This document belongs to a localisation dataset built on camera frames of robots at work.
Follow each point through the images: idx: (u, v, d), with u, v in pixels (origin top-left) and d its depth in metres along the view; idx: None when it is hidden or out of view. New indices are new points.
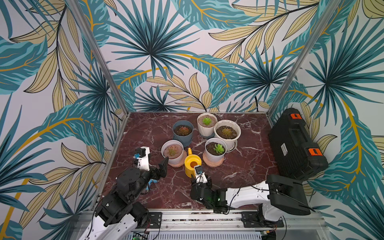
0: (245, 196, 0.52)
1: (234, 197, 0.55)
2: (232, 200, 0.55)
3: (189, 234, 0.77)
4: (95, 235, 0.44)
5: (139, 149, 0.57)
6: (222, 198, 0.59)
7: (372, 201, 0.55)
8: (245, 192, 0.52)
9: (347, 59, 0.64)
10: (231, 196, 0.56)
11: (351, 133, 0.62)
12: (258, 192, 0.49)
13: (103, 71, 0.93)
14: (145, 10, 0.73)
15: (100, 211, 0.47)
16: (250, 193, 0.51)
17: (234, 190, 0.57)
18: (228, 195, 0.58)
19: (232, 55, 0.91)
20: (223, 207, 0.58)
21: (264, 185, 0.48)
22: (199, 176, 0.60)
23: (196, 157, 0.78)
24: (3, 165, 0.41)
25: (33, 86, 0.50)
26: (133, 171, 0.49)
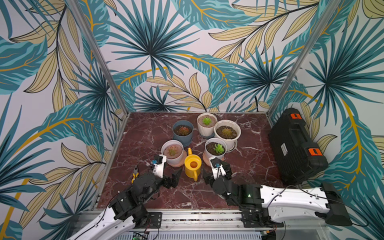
0: (291, 199, 0.47)
1: (274, 197, 0.49)
2: (272, 200, 0.49)
3: (191, 234, 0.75)
4: (102, 225, 0.48)
5: (156, 156, 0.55)
6: (253, 196, 0.51)
7: (373, 202, 0.55)
8: (293, 194, 0.47)
9: (347, 59, 0.64)
10: (270, 196, 0.49)
11: (351, 133, 0.62)
12: (310, 198, 0.45)
13: (103, 71, 0.93)
14: (145, 10, 0.73)
15: (114, 204, 0.52)
16: (300, 197, 0.46)
17: (273, 189, 0.51)
18: (264, 193, 0.51)
19: (232, 55, 0.91)
20: (252, 205, 0.51)
21: (318, 192, 0.46)
22: (216, 169, 0.64)
23: (196, 157, 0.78)
24: (3, 165, 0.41)
25: (33, 86, 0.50)
26: (149, 176, 0.54)
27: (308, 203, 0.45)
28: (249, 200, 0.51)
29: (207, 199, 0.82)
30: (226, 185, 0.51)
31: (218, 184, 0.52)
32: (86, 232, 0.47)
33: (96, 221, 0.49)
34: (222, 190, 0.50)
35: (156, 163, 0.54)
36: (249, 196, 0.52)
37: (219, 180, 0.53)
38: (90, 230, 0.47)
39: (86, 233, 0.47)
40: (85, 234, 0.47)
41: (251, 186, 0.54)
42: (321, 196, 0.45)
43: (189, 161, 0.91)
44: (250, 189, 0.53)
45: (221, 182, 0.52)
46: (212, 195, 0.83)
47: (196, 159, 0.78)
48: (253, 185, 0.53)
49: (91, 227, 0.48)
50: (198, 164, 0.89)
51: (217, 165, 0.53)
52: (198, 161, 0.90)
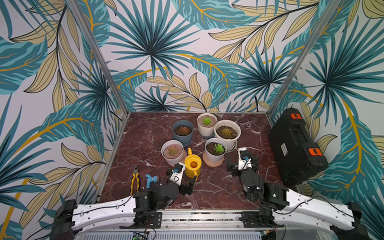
0: (317, 209, 0.47)
1: (300, 203, 0.49)
2: (298, 205, 0.49)
3: (190, 234, 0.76)
4: (121, 211, 0.50)
5: (177, 165, 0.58)
6: (278, 197, 0.51)
7: (373, 202, 0.55)
8: (319, 206, 0.48)
9: (347, 59, 0.64)
10: (296, 201, 0.49)
11: (351, 133, 0.62)
12: (336, 213, 0.46)
13: (103, 71, 0.93)
14: (146, 10, 0.73)
15: (138, 197, 0.55)
16: (325, 209, 0.47)
17: (300, 196, 0.50)
18: (291, 197, 0.50)
19: (232, 55, 0.91)
20: (274, 204, 0.50)
21: (345, 209, 0.46)
22: (244, 162, 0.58)
23: (196, 157, 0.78)
24: (3, 165, 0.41)
25: (33, 86, 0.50)
26: (173, 188, 0.55)
27: (332, 217, 0.45)
28: (272, 199, 0.51)
29: (207, 199, 0.82)
30: (255, 180, 0.49)
31: (247, 176, 0.51)
32: (106, 209, 0.49)
33: (117, 203, 0.51)
34: (251, 182, 0.49)
35: (177, 172, 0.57)
36: (273, 195, 0.51)
37: (248, 173, 0.51)
38: (110, 209, 0.49)
39: (104, 209, 0.49)
40: (105, 209, 0.49)
41: (276, 186, 0.53)
42: (348, 213, 0.45)
43: (189, 161, 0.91)
44: (276, 189, 0.53)
45: (251, 176, 0.50)
46: (212, 195, 0.83)
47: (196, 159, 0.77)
48: (279, 187, 0.53)
49: (111, 206, 0.50)
50: (198, 164, 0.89)
51: (244, 158, 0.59)
52: (198, 161, 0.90)
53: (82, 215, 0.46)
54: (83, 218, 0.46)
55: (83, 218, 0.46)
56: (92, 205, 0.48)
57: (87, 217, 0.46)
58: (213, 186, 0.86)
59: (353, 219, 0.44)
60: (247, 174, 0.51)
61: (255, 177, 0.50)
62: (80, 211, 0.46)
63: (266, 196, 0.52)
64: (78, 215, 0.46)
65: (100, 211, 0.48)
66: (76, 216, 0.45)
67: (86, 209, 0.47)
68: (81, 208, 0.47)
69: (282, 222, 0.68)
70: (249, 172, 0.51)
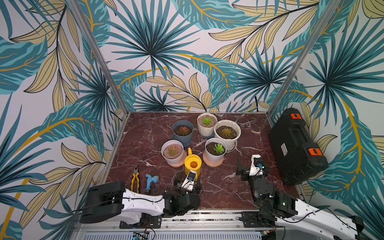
0: (324, 220, 0.50)
1: (308, 213, 0.51)
2: (305, 215, 0.51)
3: (190, 234, 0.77)
4: (155, 207, 0.53)
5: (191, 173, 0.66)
6: (288, 206, 0.53)
7: (373, 202, 0.55)
8: (326, 217, 0.50)
9: (347, 59, 0.64)
10: (304, 211, 0.52)
11: (351, 133, 0.62)
12: (341, 225, 0.49)
13: (103, 71, 0.93)
14: (146, 10, 0.73)
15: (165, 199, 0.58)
16: (331, 221, 0.50)
17: (308, 206, 0.53)
18: (299, 206, 0.53)
19: (232, 55, 0.91)
20: (282, 212, 0.53)
21: (349, 222, 0.49)
22: (257, 169, 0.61)
23: (196, 157, 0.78)
24: (3, 165, 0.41)
25: (33, 86, 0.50)
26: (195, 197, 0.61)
27: (337, 229, 0.48)
28: (281, 207, 0.53)
29: (208, 199, 0.82)
30: (269, 188, 0.51)
31: (260, 184, 0.52)
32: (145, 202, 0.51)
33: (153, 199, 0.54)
34: (264, 190, 0.51)
35: (192, 180, 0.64)
36: (282, 204, 0.54)
37: (261, 180, 0.53)
38: (147, 203, 0.51)
39: (144, 202, 0.51)
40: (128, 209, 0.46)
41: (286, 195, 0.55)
42: (352, 226, 0.48)
43: (189, 161, 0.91)
44: (284, 197, 0.55)
45: (265, 184, 0.52)
46: (212, 195, 0.83)
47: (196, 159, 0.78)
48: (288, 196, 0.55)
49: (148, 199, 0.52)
50: (199, 164, 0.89)
51: (258, 166, 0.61)
52: (198, 161, 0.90)
53: (129, 201, 0.46)
54: (129, 204, 0.46)
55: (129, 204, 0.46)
56: (135, 194, 0.50)
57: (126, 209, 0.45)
58: (213, 186, 0.86)
59: (356, 232, 0.48)
60: (260, 181, 0.53)
61: (268, 185, 0.52)
62: (128, 196, 0.47)
63: (275, 204, 0.55)
64: (126, 199, 0.46)
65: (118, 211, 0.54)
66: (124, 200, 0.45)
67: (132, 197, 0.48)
68: (128, 194, 0.47)
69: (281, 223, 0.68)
70: (263, 180, 0.53)
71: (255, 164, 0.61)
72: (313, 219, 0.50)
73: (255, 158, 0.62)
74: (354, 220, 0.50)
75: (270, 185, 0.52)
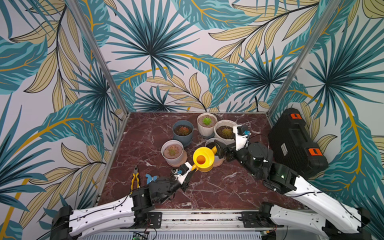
0: (325, 204, 0.42)
1: (308, 192, 0.44)
2: (304, 194, 0.43)
3: (188, 234, 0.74)
4: (119, 211, 0.50)
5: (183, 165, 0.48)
6: (286, 179, 0.45)
7: (373, 202, 0.55)
8: (327, 201, 0.43)
9: (347, 59, 0.64)
10: (304, 190, 0.44)
11: (351, 133, 0.62)
12: (344, 213, 0.41)
13: (103, 71, 0.93)
14: (145, 10, 0.73)
15: (134, 196, 0.54)
16: (334, 207, 0.42)
17: (309, 185, 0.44)
18: (300, 183, 0.45)
19: (232, 55, 0.91)
20: (278, 184, 0.45)
21: (354, 212, 0.42)
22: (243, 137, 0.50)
23: (210, 159, 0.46)
24: (3, 165, 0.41)
25: (33, 86, 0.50)
26: (164, 183, 0.52)
27: (339, 217, 0.41)
28: (278, 178, 0.45)
29: (208, 199, 0.82)
30: (265, 152, 0.44)
31: (255, 147, 0.46)
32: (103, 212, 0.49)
33: (114, 204, 0.51)
34: (259, 154, 0.44)
35: (180, 173, 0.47)
36: (279, 176, 0.46)
37: (258, 145, 0.46)
38: (107, 211, 0.49)
39: (103, 211, 0.49)
40: (103, 212, 0.49)
41: (285, 168, 0.47)
42: (357, 217, 0.41)
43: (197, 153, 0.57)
44: (284, 171, 0.47)
45: (260, 148, 0.45)
46: (212, 195, 0.83)
47: (205, 156, 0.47)
48: (289, 169, 0.47)
49: (108, 208, 0.50)
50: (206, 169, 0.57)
51: (244, 133, 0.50)
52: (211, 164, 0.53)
53: (79, 221, 0.45)
54: (80, 223, 0.45)
55: (80, 223, 0.45)
56: (88, 210, 0.48)
57: (91, 228, 0.52)
58: (213, 186, 0.86)
59: (359, 223, 0.40)
60: (255, 146, 0.46)
61: (264, 149, 0.45)
62: (77, 217, 0.46)
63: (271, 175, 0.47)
64: (75, 220, 0.45)
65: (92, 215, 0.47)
66: (73, 221, 0.45)
67: (83, 214, 0.47)
68: (77, 214, 0.46)
69: (278, 220, 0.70)
70: (259, 145, 0.46)
71: (241, 131, 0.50)
72: (313, 201, 0.43)
73: (238, 126, 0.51)
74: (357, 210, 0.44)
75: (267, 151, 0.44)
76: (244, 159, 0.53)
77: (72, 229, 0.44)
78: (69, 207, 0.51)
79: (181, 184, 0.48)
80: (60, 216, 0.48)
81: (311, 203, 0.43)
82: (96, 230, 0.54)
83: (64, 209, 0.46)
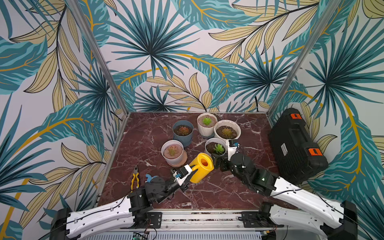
0: (305, 200, 0.46)
1: (287, 191, 0.49)
2: (284, 192, 0.49)
3: (190, 234, 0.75)
4: (117, 212, 0.50)
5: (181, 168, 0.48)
6: (267, 181, 0.52)
7: (373, 202, 0.55)
8: (308, 197, 0.46)
9: (347, 59, 0.64)
10: (284, 188, 0.49)
11: (351, 133, 0.62)
12: (325, 207, 0.44)
13: (103, 71, 0.93)
14: (145, 10, 0.73)
15: (132, 197, 0.54)
16: (314, 202, 0.45)
17: (289, 184, 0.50)
18: (280, 183, 0.51)
19: (232, 55, 0.91)
20: (261, 187, 0.52)
21: (336, 205, 0.44)
22: None
23: (210, 162, 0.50)
24: (3, 165, 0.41)
25: (33, 86, 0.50)
26: (159, 183, 0.51)
27: (320, 211, 0.44)
28: (260, 182, 0.52)
29: (208, 199, 0.82)
30: (245, 160, 0.53)
31: (236, 156, 0.56)
32: (100, 213, 0.49)
33: (112, 205, 0.51)
34: (238, 162, 0.53)
35: (178, 177, 0.59)
36: (262, 179, 0.53)
37: (238, 154, 0.56)
38: (105, 212, 0.49)
39: (101, 212, 0.49)
40: (100, 213, 0.48)
41: (268, 172, 0.54)
42: (338, 210, 0.43)
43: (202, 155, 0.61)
44: (267, 175, 0.54)
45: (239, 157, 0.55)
46: (212, 195, 0.83)
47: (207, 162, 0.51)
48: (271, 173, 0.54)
49: (106, 209, 0.50)
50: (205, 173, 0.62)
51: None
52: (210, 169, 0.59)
53: (76, 222, 0.45)
54: (78, 225, 0.45)
55: (77, 225, 0.45)
56: (85, 211, 0.48)
57: (90, 229, 0.52)
58: (213, 186, 0.86)
59: (341, 215, 0.42)
60: (237, 155, 0.56)
61: (245, 157, 0.54)
62: (74, 219, 0.46)
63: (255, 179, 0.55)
64: (73, 222, 0.45)
65: (90, 217, 0.47)
66: (71, 224, 0.45)
67: (80, 216, 0.47)
68: (74, 216, 0.46)
69: (277, 219, 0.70)
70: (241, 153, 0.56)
71: None
72: (293, 198, 0.47)
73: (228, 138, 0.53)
74: (339, 204, 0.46)
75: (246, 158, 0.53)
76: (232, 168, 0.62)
77: (69, 231, 0.44)
78: (66, 209, 0.48)
79: (179, 184, 0.59)
80: (58, 219, 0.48)
81: (292, 199, 0.47)
82: (96, 231, 0.55)
83: (61, 211, 0.46)
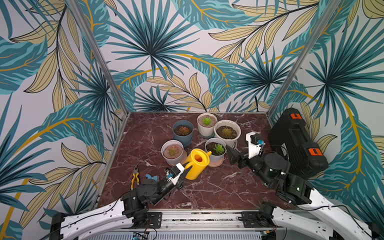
0: (337, 218, 0.42)
1: (323, 206, 0.44)
2: (319, 207, 0.43)
3: (190, 234, 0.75)
4: (110, 215, 0.50)
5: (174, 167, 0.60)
6: (302, 192, 0.45)
7: (373, 201, 0.55)
8: (341, 216, 0.43)
9: (347, 59, 0.64)
10: (319, 203, 0.44)
11: (351, 133, 0.62)
12: (356, 228, 0.42)
13: (103, 71, 0.93)
14: (145, 10, 0.73)
15: (126, 199, 0.54)
16: (345, 221, 0.42)
17: (324, 199, 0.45)
18: (315, 197, 0.45)
19: (232, 55, 0.91)
20: (293, 197, 0.44)
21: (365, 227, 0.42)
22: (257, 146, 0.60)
23: (205, 157, 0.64)
24: (3, 165, 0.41)
25: (33, 86, 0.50)
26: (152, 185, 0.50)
27: (350, 232, 0.41)
28: (294, 191, 0.45)
29: (208, 199, 0.82)
30: (282, 165, 0.43)
31: (272, 158, 0.45)
32: (93, 217, 0.49)
33: (105, 209, 0.51)
34: (276, 166, 0.43)
35: (171, 177, 0.58)
36: (296, 188, 0.45)
37: (275, 156, 0.45)
38: (98, 216, 0.49)
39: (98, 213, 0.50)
40: (95, 217, 0.49)
41: (298, 179, 0.47)
42: (368, 232, 0.42)
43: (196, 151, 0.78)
44: (299, 182, 0.46)
45: (278, 160, 0.44)
46: (212, 195, 0.83)
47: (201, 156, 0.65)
48: (304, 181, 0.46)
49: (100, 213, 0.50)
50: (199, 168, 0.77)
51: (258, 142, 0.58)
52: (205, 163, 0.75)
53: (70, 227, 0.46)
54: (71, 229, 0.46)
55: (71, 229, 0.46)
56: (79, 215, 0.49)
57: (88, 231, 0.53)
58: (213, 186, 0.86)
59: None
60: (272, 157, 0.45)
61: (282, 161, 0.44)
62: (68, 223, 0.47)
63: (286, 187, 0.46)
64: (66, 226, 0.46)
65: (82, 222, 0.47)
66: (64, 228, 0.46)
67: (74, 221, 0.47)
68: (68, 220, 0.47)
69: (280, 222, 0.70)
70: (277, 156, 0.45)
71: (255, 141, 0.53)
72: (326, 214, 0.43)
73: (252, 135, 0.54)
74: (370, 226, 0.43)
75: (285, 162, 0.43)
76: (257, 169, 0.52)
77: (63, 236, 0.45)
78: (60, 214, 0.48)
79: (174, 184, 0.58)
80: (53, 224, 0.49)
81: (323, 215, 0.43)
82: (94, 233, 0.55)
83: (55, 216, 0.47)
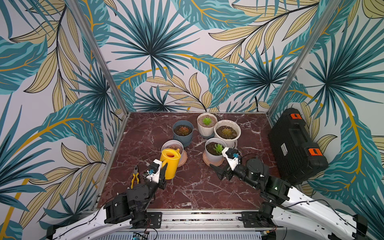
0: (319, 212, 0.46)
1: (300, 201, 0.48)
2: (297, 203, 0.48)
3: (190, 233, 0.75)
4: (94, 224, 0.50)
5: (153, 164, 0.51)
6: (280, 190, 0.51)
7: (372, 201, 0.55)
8: (321, 209, 0.46)
9: (347, 59, 0.64)
10: (297, 199, 0.49)
11: (351, 133, 0.62)
12: (338, 220, 0.44)
13: (103, 71, 0.93)
14: (145, 10, 0.73)
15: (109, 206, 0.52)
16: (327, 214, 0.45)
17: (302, 195, 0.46)
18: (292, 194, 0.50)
19: (232, 55, 0.91)
20: (273, 196, 0.51)
21: (349, 219, 0.44)
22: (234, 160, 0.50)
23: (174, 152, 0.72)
24: (3, 165, 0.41)
25: (33, 86, 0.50)
26: (143, 189, 0.50)
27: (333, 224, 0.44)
28: (273, 191, 0.51)
29: (208, 199, 0.82)
30: (261, 168, 0.50)
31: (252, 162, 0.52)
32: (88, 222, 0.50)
33: (90, 218, 0.51)
34: (256, 170, 0.50)
35: (152, 173, 0.61)
36: (274, 188, 0.52)
37: (256, 160, 0.52)
38: (82, 226, 0.49)
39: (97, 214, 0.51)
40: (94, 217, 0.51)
41: (280, 181, 0.53)
42: (351, 223, 0.43)
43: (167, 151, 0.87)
44: (279, 182, 0.53)
45: (258, 164, 0.51)
46: (212, 195, 0.83)
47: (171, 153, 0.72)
48: (283, 181, 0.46)
49: (84, 223, 0.50)
50: (176, 162, 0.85)
51: (233, 155, 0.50)
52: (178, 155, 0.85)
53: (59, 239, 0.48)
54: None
55: None
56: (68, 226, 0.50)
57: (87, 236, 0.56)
58: (213, 187, 0.86)
59: (355, 230, 0.42)
60: (252, 161, 0.52)
61: (259, 165, 0.51)
62: (58, 235, 0.49)
63: (267, 187, 0.53)
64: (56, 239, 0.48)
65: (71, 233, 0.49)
66: None
67: (63, 232, 0.49)
68: (59, 232, 0.50)
69: (280, 222, 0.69)
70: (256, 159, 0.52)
71: (230, 155, 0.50)
72: (306, 210, 0.47)
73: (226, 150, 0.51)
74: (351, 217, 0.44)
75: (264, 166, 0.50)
76: (243, 176, 0.57)
77: None
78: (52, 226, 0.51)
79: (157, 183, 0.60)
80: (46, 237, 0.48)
81: (306, 211, 0.47)
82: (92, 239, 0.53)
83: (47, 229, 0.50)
